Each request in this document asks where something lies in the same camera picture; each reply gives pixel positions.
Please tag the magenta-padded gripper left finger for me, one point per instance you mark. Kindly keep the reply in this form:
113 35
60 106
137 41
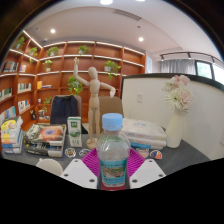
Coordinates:
78 173

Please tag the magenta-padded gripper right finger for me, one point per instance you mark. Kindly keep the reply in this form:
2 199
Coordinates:
147 172

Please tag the clear blue-capped water bottle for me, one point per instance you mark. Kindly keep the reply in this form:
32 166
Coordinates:
113 150

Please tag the round printed badge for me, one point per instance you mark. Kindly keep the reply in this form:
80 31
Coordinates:
142 152
155 154
70 152
84 152

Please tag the white tissue pack stack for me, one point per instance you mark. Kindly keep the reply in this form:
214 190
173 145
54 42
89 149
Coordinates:
145 131

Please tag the green and white drink carton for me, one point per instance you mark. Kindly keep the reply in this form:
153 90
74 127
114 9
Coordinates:
74 131

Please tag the book stack with nebula cover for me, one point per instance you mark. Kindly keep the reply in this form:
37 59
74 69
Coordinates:
46 136

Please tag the white vase with flowers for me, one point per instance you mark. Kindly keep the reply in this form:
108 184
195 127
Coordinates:
175 126

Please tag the dark office chair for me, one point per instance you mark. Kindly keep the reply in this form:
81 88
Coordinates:
65 108

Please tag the brown chair back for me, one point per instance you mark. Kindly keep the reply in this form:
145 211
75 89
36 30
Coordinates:
111 106

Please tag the wooden artist mannequin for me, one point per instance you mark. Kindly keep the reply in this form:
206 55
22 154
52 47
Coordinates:
94 100

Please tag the white partition panel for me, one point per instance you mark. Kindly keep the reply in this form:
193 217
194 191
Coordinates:
146 96

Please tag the colourful book stack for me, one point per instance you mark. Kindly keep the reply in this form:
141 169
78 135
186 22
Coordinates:
11 135

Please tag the wooden shelf unit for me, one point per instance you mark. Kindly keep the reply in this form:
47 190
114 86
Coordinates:
60 66

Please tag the window with grey curtain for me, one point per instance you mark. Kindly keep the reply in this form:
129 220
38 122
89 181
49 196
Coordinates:
176 66

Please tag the round ceiling lights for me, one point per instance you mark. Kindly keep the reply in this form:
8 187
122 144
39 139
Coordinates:
52 31

